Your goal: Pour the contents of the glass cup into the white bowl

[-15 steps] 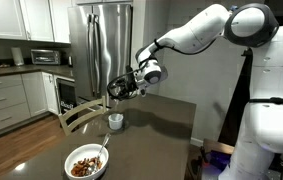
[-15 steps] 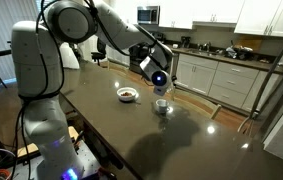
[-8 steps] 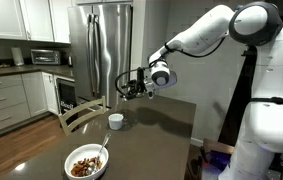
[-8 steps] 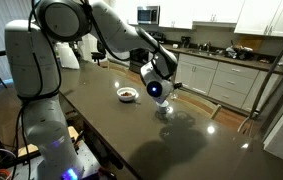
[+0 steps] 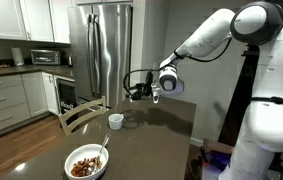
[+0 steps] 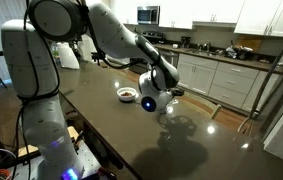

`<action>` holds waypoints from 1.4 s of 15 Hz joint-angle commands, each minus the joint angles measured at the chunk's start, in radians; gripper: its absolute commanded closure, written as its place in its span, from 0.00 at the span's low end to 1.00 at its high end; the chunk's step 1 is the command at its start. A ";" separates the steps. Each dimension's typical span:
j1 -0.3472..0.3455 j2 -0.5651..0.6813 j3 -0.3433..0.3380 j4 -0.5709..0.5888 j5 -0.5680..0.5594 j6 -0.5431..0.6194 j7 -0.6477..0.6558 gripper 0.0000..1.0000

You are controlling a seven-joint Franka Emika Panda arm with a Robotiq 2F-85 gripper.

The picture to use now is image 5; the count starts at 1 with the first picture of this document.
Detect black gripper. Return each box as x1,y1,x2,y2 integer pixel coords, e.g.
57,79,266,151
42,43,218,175
128,81,154,101

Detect white ceramic bowl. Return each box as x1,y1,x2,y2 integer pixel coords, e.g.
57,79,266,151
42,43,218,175
64,143,110,180

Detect light wooden chair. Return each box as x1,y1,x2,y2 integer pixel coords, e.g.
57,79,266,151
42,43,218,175
58,95,107,137

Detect white ceramic mug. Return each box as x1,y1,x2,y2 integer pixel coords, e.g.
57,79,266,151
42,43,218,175
107,113,125,131

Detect stainless steel refrigerator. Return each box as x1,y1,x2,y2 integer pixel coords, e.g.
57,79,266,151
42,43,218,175
68,3,133,109

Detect metal spoon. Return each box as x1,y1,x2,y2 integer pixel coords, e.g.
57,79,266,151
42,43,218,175
86,133,112,176

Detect mixed nuts and dried fruit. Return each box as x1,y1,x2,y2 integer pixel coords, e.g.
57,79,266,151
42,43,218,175
70,157,103,178

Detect wooden base board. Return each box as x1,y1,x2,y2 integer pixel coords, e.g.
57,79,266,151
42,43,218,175
203,137,236,155

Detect dark kitchen countertop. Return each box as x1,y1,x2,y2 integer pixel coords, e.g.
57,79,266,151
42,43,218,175
0,64,76,80

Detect white paper towel roll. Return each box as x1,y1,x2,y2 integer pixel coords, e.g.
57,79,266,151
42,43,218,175
11,47,25,67

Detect white lower kitchen cabinets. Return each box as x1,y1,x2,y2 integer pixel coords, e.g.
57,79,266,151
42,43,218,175
0,72,60,138

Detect white kitchen cabinets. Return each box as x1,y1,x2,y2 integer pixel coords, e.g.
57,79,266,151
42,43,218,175
0,72,60,138
0,0,73,44

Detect white upper kitchen cabinets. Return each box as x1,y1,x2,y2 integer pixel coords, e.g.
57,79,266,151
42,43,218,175
0,0,73,44

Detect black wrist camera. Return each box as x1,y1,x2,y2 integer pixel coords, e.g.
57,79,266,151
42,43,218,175
144,70,155,85

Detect orange handled clamp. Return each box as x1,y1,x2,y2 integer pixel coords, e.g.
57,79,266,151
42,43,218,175
199,146,211,168

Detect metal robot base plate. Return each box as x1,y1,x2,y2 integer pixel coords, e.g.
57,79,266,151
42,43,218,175
200,149,232,180

